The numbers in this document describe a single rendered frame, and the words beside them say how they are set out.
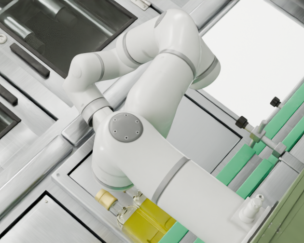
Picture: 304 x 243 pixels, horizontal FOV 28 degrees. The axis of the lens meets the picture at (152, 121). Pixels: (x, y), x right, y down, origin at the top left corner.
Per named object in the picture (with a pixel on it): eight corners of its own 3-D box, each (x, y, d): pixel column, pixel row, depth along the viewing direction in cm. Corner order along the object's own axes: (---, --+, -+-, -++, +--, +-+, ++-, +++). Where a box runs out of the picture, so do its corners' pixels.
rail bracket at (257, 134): (273, 168, 145) (231, 137, 148) (294, 136, 131) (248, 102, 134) (266, 177, 144) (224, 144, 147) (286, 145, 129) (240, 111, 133)
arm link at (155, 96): (155, 44, 111) (142, 94, 124) (85, 136, 98) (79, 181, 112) (200, 68, 110) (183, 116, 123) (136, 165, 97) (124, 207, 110)
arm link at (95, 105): (81, 124, 157) (87, 132, 156) (81, 107, 149) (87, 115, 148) (105, 110, 159) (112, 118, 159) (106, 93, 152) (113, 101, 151)
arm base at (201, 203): (291, 185, 96) (213, 128, 99) (257, 232, 87) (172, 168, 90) (250, 237, 106) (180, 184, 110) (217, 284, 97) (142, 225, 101)
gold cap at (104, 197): (111, 203, 139) (97, 191, 140) (105, 213, 141) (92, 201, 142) (119, 196, 142) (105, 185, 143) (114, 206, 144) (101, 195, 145)
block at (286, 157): (299, 183, 142) (275, 165, 144) (313, 166, 134) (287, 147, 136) (291, 194, 141) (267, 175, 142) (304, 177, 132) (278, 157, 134)
